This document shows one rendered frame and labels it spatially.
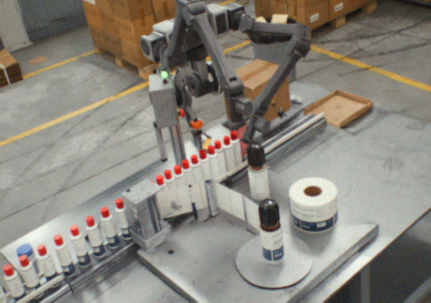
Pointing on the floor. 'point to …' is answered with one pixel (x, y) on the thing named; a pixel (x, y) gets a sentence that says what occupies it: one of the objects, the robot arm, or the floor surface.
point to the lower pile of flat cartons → (9, 69)
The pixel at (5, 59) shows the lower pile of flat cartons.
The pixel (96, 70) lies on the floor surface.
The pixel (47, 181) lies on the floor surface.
